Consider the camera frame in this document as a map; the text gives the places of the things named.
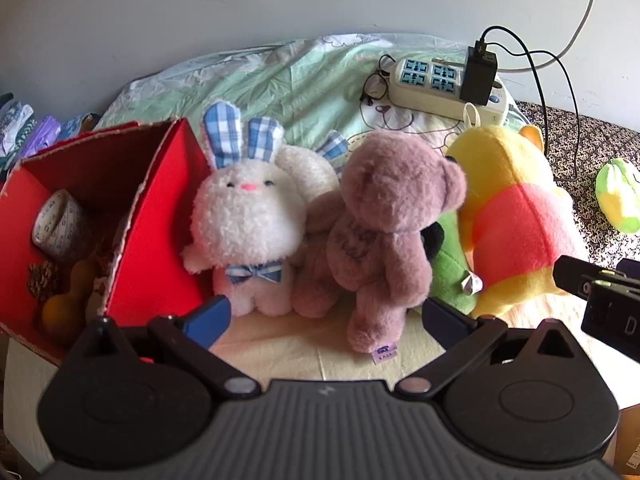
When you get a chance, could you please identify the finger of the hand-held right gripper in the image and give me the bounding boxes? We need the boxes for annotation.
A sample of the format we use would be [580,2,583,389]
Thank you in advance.
[552,255,616,301]

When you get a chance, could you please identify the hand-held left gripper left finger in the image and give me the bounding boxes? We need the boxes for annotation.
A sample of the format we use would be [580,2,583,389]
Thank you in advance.
[75,295,263,401]

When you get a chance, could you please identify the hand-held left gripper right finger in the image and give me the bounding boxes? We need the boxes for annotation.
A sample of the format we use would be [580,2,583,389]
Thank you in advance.
[395,297,583,401]

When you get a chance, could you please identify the red cardboard box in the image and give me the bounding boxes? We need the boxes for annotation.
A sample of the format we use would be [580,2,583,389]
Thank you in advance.
[0,117,216,366]

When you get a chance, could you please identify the yellow tiger plush toy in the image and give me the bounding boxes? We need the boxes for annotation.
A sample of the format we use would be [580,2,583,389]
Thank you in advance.
[445,125,583,318]

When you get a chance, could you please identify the pink teddy bear plush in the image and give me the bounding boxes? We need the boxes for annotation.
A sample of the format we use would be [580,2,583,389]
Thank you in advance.
[291,129,468,356]

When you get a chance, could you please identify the white bunny plush toy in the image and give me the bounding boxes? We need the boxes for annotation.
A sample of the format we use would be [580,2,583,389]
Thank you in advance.
[181,101,348,317]

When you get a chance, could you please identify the small green plush toy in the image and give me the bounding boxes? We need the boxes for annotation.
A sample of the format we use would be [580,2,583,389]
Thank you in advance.
[595,158,640,235]

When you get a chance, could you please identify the dark patterned blanket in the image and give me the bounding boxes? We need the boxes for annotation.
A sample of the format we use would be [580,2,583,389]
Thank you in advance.
[515,100,640,271]

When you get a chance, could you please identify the brown cardboard carton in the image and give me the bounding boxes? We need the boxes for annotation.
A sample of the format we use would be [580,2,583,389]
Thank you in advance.
[602,402,640,476]

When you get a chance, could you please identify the tan gourd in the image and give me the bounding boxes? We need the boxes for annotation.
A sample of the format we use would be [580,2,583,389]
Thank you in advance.
[41,259,98,346]

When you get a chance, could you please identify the pine cone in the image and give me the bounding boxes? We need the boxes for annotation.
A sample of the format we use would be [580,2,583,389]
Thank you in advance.
[27,260,63,303]

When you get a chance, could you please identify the black charger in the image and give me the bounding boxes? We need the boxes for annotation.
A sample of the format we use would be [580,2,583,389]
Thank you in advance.
[460,45,499,106]

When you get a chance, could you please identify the white power strip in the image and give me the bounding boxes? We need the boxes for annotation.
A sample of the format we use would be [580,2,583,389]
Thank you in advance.
[389,56,511,126]

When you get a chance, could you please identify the purple tissue pack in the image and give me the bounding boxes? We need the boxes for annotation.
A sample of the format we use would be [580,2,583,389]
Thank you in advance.
[17,115,63,158]

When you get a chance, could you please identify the black eyeglasses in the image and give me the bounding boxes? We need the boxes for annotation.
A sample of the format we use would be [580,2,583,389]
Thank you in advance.
[361,54,396,102]

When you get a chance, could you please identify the green bedsheet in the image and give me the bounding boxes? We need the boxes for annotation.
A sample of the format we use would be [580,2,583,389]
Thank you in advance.
[95,32,621,411]

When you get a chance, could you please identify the pile of folded clothes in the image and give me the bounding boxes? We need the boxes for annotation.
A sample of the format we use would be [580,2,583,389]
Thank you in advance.
[0,92,38,171]

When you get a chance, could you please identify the black cable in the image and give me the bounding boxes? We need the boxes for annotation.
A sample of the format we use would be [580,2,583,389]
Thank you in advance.
[482,26,583,186]

